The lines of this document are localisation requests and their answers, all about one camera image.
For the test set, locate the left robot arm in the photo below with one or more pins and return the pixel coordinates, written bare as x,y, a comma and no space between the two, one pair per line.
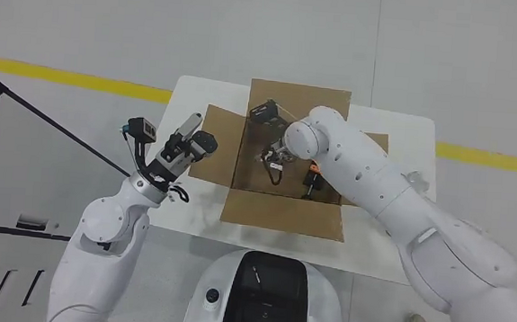
98,258

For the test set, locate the black and orange tool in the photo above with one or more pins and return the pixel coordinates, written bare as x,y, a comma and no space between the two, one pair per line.
312,178

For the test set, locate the robot body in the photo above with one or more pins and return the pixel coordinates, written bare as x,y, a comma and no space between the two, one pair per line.
263,296

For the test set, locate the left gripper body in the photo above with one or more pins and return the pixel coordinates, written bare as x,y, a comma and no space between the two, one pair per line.
164,169

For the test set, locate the clear plastic object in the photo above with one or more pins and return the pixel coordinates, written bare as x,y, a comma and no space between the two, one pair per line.
416,179

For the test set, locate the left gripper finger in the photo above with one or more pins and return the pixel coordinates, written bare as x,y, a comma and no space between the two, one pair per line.
188,128
203,144

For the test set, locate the large brown carton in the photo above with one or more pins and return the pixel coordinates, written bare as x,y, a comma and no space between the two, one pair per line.
282,212

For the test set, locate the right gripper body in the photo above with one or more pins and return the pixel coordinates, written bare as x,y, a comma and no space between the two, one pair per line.
280,153

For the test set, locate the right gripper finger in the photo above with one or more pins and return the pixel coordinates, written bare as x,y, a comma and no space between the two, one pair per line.
271,165

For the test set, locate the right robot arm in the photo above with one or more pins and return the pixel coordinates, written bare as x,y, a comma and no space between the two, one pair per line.
417,217

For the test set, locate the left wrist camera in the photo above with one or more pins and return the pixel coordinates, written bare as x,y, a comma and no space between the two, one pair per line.
142,129

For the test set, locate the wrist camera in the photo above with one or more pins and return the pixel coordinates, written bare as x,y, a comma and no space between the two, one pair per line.
266,112
142,129

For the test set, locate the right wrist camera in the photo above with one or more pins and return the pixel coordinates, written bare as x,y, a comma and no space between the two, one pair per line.
266,112

